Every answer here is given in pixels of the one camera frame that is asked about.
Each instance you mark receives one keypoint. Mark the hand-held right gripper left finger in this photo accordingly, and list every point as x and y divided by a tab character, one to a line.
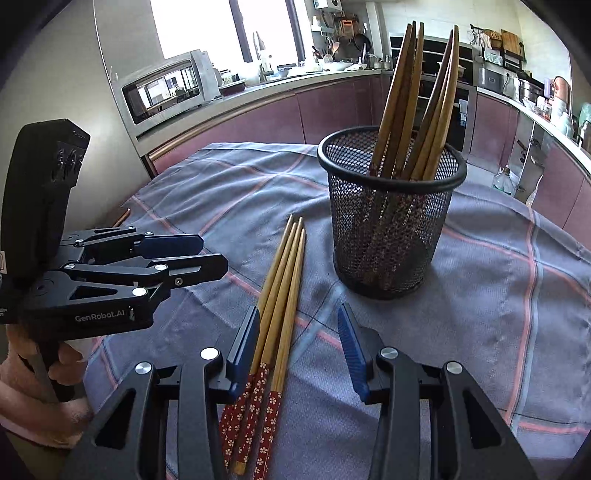
242	364

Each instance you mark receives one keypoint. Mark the black mesh utensil holder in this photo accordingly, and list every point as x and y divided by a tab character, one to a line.
351	221

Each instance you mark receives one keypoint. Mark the grey refrigerator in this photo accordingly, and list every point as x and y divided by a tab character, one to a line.
55	69

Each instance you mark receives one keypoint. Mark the white microwave oven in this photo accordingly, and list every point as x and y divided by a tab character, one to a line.
161	87

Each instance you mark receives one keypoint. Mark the pink thermos jug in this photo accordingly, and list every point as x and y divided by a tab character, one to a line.
561	92

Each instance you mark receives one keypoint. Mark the grey checked tablecloth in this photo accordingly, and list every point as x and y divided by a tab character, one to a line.
485	277

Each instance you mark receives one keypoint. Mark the cooking oil bottle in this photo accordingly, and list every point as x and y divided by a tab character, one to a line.
503	182

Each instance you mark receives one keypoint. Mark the steel steamer pot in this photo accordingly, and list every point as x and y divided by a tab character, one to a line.
529	91

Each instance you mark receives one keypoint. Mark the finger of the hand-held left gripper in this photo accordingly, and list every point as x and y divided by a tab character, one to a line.
171	245
198	270

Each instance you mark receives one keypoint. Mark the person's left hand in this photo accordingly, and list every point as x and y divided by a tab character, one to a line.
69	364

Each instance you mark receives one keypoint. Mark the white ceramic bowl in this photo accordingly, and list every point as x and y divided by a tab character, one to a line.
337	65

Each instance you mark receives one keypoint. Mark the black wall storage rack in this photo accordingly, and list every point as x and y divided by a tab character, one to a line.
489	46

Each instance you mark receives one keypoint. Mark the pink base cabinets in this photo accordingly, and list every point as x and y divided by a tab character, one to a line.
489	124
277	115

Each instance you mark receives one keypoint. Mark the black integrated stove oven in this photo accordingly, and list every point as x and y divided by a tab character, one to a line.
464	124

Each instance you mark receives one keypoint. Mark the white wall water heater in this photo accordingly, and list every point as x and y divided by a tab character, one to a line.
328	3

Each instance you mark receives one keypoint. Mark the wooden cutting board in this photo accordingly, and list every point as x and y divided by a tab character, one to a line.
510	44

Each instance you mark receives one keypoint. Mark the dark red lidded bowl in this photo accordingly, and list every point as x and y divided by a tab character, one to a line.
233	86

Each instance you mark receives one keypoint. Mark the kitchen window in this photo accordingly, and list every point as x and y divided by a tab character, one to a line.
198	27

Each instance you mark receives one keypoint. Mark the green fan in plastic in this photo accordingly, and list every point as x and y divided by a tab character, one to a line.
585	124

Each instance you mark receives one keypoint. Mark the steel kitchen faucet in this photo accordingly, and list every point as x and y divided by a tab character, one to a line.
256	44

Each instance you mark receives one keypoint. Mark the hanging black frying pan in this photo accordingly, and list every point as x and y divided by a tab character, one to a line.
362	41

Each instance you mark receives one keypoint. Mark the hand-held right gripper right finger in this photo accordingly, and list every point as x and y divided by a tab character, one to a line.
353	360

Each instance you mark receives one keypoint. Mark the bundle of wooden chopsticks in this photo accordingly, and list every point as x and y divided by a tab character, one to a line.
401	92

